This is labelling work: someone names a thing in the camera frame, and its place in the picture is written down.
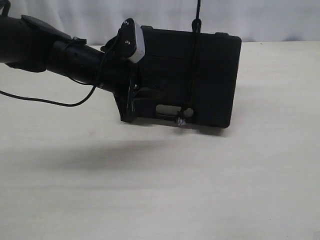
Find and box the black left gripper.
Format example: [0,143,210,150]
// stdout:
[99,37,143,121]

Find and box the black plastic carrying case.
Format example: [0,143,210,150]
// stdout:
[134,26,242,129]

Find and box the black braided rope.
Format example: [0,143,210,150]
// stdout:
[0,0,203,126]

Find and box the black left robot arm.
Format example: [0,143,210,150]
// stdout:
[0,15,145,122]

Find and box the white backdrop curtain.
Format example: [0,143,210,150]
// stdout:
[9,0,320,45]

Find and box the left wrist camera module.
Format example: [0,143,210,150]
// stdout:
[119,18,146,64]

